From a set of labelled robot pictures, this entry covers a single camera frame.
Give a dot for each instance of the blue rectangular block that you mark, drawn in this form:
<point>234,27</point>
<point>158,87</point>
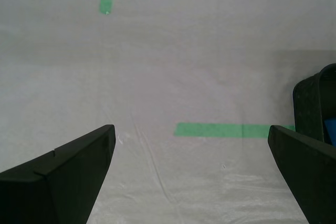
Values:
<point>331,133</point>

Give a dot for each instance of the long green tape strip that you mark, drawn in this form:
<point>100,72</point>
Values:
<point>223,130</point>

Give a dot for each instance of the small green tape marker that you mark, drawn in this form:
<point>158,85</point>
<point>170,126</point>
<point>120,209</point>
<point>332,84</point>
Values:
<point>106,6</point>

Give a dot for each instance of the black perforated plastic basket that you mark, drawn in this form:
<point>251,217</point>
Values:
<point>307,108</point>

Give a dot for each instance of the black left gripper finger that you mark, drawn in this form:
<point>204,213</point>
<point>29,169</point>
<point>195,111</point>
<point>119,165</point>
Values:
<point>57,182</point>
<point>309,171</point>

